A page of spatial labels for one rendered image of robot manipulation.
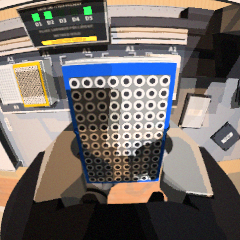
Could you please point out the yellow tip rack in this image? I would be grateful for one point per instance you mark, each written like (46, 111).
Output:
(36, 83)

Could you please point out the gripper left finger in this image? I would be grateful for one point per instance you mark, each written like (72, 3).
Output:
(54, 180)

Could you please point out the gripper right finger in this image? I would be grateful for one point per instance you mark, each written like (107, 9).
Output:
(191, 176)

